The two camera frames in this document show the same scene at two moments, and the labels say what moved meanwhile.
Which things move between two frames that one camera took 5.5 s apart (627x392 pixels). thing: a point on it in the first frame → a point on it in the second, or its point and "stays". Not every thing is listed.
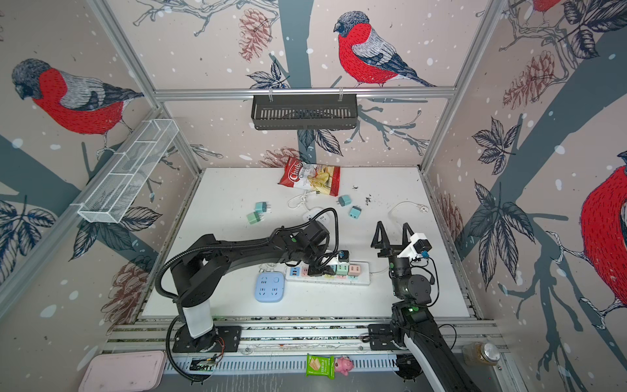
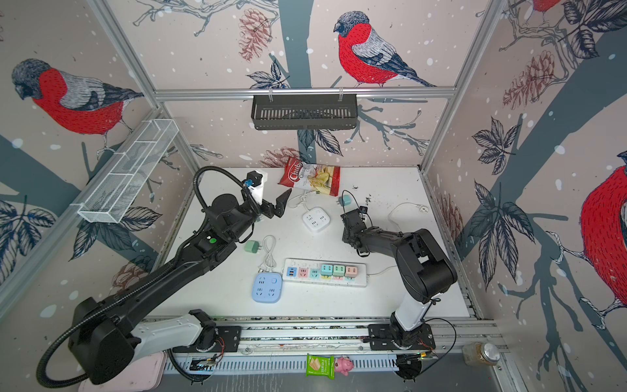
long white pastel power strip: (356, 273) stays
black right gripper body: (400, 270) → (349, 235)
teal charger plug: (344, 201) stays
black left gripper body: (314, 254) → (249, 213)
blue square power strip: (269, 287) stays
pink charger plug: (354, 269) stays
